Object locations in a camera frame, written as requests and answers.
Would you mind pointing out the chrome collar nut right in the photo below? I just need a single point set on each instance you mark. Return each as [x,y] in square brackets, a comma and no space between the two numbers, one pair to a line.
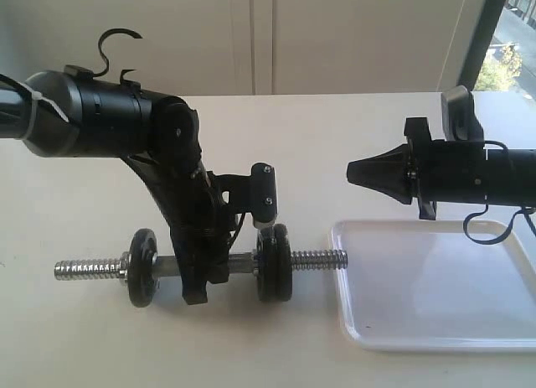
[254,263]

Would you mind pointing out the chrome threaded dumbbell bar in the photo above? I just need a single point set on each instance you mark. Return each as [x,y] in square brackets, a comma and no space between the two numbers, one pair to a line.
[166,266]

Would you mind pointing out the black weight plate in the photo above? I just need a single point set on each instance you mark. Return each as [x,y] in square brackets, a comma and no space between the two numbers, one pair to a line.
[141,284]
[267,264]
[284,283]

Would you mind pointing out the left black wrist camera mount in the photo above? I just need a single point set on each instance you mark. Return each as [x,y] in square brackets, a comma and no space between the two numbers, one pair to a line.
[254,194]

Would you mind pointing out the chrome collar nut left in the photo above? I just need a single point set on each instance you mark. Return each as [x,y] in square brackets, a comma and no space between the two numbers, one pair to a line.
[123,268]

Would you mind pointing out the black window frame post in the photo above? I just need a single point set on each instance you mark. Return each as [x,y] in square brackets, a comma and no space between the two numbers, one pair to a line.
[481,38]

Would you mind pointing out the chrome collar nut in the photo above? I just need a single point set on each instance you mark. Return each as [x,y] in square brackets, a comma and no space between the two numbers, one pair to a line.
[123,268]
[254,263]

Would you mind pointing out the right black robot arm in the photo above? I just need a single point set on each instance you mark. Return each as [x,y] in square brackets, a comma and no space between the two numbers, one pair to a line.
[509,176]

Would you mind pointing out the white plastic tray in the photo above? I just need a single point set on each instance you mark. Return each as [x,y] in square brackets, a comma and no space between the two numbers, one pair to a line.
[421,286]

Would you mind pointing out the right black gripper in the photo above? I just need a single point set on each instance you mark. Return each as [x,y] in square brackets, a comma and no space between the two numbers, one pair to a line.
[429,170]

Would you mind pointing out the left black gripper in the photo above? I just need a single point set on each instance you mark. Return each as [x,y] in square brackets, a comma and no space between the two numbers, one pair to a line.
[187,195]

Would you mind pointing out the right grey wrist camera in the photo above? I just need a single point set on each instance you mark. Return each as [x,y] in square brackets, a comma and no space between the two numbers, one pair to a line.
[459,120]

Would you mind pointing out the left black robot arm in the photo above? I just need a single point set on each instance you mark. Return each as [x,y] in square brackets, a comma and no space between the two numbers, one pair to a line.
[73,114]

